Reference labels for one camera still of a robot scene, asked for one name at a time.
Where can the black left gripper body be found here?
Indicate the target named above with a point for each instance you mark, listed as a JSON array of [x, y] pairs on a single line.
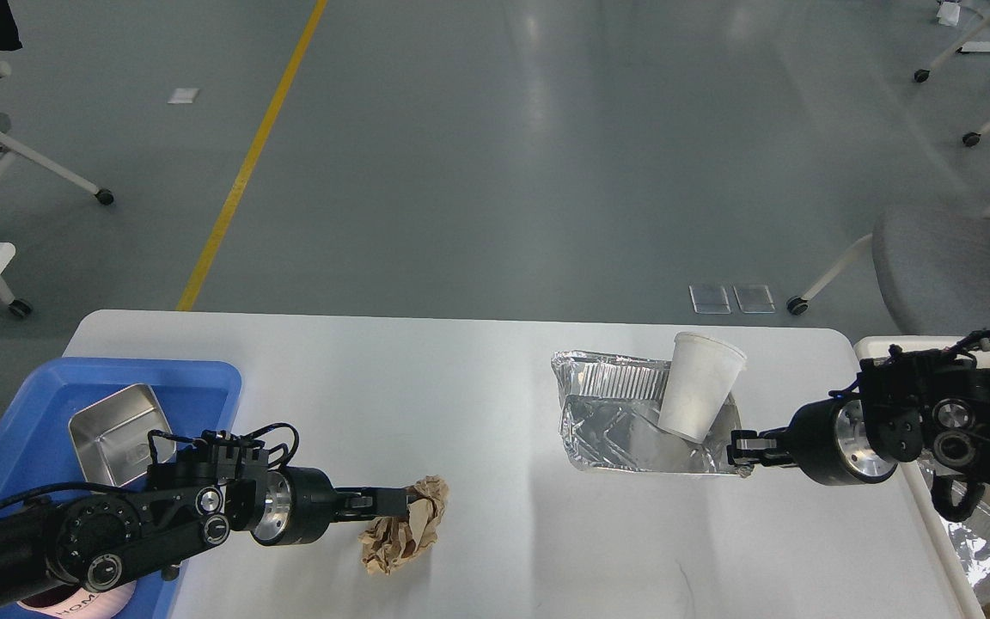
[[300, 504]]

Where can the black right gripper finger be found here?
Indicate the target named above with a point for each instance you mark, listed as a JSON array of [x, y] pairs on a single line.
[[751, 440], [749, 459]]

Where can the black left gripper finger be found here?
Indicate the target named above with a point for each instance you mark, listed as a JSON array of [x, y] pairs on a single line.
[[367, 503]]

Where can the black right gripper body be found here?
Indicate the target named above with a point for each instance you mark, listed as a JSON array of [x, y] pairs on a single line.
[[828, 443]]

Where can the brown paper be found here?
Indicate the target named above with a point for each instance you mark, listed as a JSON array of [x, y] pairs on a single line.
[[390, 543]]

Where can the white paper cup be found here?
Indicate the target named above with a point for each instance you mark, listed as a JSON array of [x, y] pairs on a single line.
[[702, 372]]

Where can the aluminium foil tray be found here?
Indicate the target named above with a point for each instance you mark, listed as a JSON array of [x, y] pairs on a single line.
[[610, 405]]

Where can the steel rectangular container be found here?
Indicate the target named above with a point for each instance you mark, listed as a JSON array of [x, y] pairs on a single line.
[[111, 437]]

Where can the pink mug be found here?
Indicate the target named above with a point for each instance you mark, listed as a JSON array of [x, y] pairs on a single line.
[[76, 602]]

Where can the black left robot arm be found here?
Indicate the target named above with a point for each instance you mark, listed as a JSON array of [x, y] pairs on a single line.
[[197, 492]]

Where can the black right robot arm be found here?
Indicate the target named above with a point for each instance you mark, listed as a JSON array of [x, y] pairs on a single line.
[[900, 408]]

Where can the blue plastic tray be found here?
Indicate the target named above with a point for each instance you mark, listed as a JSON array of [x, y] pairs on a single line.
[[35, 444]]

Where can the floor outlet plate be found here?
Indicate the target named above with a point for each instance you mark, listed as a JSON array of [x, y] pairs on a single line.
[[710, 299], [754, 299]]

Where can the grey office chair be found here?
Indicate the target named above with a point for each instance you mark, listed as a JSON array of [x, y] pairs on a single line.
[[932, 267]]

